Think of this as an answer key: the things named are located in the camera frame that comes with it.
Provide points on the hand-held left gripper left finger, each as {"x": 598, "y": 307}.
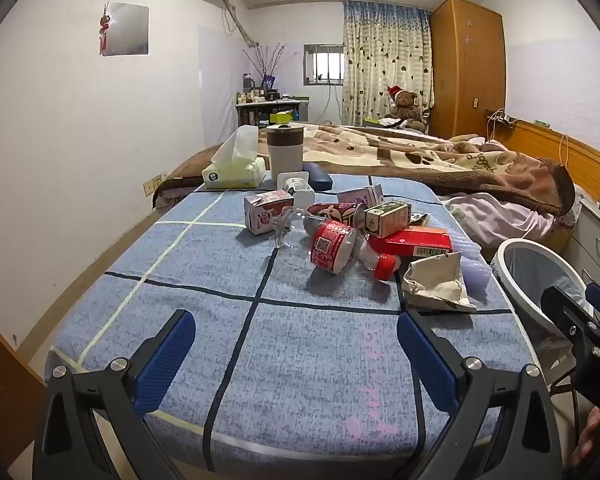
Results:
{"x": 165, "y": 360}

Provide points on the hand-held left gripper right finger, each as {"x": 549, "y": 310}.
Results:
{"x": 425, "y": 360}

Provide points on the white round trash bin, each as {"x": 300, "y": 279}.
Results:
{"x": 510, "y": 255}

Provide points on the red medicine box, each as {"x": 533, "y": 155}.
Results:
{"x": 415, "y": 242}

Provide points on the green and white medicine box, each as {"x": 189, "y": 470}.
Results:
{"x": 387, "y": 219}

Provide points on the plastic bottle with red label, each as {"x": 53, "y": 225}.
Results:
{"x": 330, "y": 247}

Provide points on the snack wrapper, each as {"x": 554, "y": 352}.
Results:
{"x": 335, "y": 212}

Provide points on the pink milk carton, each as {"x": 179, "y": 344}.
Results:
{"x": 265, "y": 212}

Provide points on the person's right hand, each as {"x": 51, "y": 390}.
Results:
{"x": 589, "y": 435}

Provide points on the grey bedside cabinet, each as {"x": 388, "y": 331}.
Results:
{"x": 595, "y": 245}

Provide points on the crumpled paper wrapper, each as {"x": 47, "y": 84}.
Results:
{"x": 435, "y": 280}

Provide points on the blue checked bed sheet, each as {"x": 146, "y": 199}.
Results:
{"x": 205, "y": 270}

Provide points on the pink quilt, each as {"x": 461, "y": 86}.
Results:
{"x": 500, "y": 220}

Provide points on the wooden door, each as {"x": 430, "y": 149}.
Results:
{"x": 5, "y": 390}

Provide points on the wooden headboard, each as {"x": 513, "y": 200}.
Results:
{"x": 545, "y": 147}

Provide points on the purple milk carton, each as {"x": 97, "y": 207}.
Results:
{"x": 360, "y": 195}

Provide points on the brown patterned blanket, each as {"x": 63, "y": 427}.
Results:
{"x": 405, "y": 160}

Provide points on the yellow tissue pack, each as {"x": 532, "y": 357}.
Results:
{"x": 232, "y": 167}

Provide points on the dark blue glasses case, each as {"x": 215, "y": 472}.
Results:
{"x": 319, "y": 177}

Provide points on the white yogurt cup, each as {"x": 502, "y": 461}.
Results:
{"x": 295, "y": 182}

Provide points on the white tumbler with brown lid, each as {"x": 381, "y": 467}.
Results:
{"x": 285, "y": 152}

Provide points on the brown teddy bear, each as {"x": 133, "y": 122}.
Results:
{"x": 405, "y": 107}

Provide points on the wooden wardrobe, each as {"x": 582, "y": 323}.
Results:
{"x": 465, "y": 65}

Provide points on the cluttered desk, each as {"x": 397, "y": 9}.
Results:
{"x": 265, "y": 107}

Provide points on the patterned window curtain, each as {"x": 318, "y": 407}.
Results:
{"x": 380, "y": 60}

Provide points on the vase with dry branches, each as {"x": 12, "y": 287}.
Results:
{"x": 269, "y": 67}

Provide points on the small barred window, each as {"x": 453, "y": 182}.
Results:
{"x": 325, "y": 62}

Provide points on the red knot ornament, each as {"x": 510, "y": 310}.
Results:
{"x": 106, "y": 25}

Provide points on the wall socket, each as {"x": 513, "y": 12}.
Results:
{"x": 155, "y": 183}

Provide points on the square wall mirror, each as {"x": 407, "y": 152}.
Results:
{"x": 130, "y": 30}

